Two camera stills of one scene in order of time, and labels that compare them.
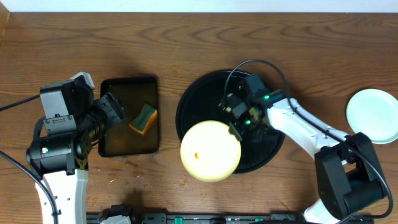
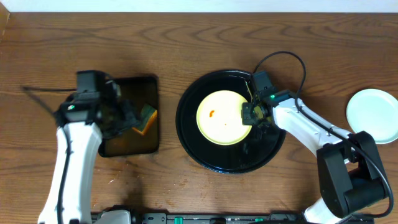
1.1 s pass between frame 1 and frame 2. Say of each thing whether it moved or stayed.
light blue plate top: stayed
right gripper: moved
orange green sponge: stayed
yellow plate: moved
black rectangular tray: stayed
